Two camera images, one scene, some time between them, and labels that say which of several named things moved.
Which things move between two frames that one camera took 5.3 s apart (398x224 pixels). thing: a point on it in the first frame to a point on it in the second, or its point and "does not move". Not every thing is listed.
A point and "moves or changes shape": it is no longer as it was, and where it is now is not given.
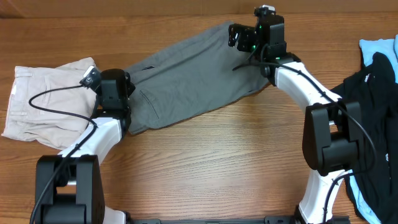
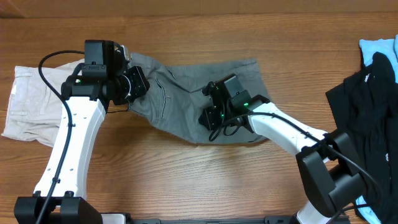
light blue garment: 388,47 does not move
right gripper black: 246,35 to 209,117
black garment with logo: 376,88 does not move
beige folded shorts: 50,129 does not move
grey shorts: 201,73 moves or changes shape
